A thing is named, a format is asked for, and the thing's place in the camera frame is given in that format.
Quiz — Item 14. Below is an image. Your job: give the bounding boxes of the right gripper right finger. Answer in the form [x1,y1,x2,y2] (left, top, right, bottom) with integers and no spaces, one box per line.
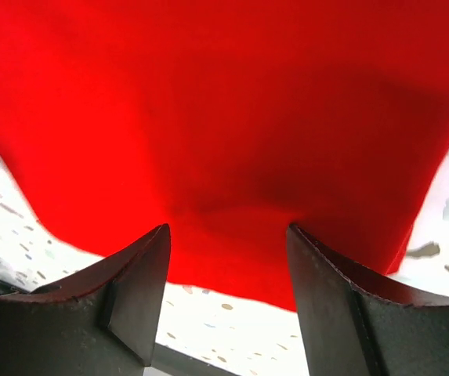
[286,224,449,376]

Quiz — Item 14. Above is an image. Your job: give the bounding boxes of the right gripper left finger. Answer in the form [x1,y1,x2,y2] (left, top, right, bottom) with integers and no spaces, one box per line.
[0,224,171,376]

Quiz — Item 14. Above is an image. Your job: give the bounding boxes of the red t shirt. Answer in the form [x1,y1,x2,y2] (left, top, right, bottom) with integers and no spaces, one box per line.
[0,1,449,309]

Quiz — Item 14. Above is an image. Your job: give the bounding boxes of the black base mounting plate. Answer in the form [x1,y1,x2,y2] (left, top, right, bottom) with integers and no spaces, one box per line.
[151,343,234,376]

